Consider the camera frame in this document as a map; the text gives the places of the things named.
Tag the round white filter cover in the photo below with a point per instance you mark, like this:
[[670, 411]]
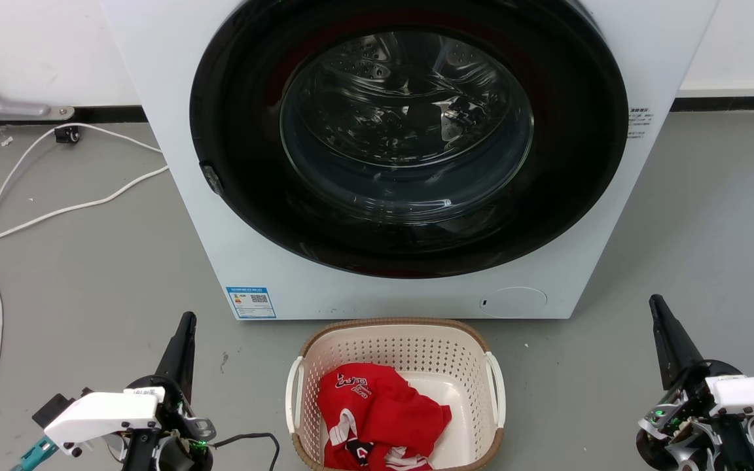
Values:
[[514, 303]]

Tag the cream perforated laundry basket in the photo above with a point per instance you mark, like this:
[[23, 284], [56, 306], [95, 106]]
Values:
[[403, 340]]

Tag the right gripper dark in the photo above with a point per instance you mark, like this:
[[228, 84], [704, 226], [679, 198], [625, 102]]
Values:
[[691, 425]]

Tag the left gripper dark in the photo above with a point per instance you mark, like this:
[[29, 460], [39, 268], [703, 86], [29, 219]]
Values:
[[174, 432]]

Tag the right white wrist camera housing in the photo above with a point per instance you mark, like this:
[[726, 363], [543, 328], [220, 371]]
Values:
[[753, 396]]

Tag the red printed garment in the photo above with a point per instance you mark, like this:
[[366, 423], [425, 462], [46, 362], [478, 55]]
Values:
[[377, 409]]

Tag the blue energy label sticker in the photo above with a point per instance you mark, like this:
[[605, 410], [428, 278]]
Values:
[[251, 303]]

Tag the white front-load washing machine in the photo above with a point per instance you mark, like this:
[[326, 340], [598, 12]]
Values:
[[220, 261]]

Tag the black round glass washer door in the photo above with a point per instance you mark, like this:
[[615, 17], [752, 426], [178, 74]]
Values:
[[410, 131]]

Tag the small printed text sticker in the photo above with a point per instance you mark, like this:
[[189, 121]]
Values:
[[639, 123]]

